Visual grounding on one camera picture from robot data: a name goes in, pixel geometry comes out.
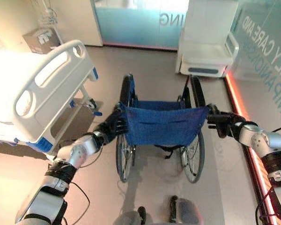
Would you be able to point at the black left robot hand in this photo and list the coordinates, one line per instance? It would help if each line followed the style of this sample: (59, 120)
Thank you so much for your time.
(114, 125)

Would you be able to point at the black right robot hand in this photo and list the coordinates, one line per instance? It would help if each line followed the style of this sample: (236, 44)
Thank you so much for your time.
(221, 124)

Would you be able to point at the blue folding wheelchair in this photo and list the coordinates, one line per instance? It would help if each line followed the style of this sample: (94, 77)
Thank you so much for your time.
(160, 127)

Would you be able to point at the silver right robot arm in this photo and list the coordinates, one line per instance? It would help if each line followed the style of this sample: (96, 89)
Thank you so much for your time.
(267, 152)

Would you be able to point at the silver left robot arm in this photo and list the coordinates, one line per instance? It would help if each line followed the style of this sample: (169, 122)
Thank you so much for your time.
(61, 173)

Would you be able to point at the white hospital bed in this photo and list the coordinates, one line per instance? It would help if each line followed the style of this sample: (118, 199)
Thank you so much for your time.
(37, 89)

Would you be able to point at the orange floor light strip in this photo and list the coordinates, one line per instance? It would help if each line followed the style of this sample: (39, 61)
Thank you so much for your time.
(250, 150)

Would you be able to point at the white bedside cabinet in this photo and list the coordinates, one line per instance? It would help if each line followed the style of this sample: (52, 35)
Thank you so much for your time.
(204, 44)

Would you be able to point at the silver robot legs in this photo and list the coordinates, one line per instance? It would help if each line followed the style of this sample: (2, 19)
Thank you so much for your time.
(159, 211)

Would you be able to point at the frosted glass partition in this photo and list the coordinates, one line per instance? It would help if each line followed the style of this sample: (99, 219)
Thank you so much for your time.
(140, 22)

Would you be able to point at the brown cardboard box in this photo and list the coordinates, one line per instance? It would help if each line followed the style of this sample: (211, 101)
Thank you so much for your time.
(41, 38)

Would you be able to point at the lettered glass wall panel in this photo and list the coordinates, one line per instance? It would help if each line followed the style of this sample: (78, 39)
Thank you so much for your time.
(262, 47)

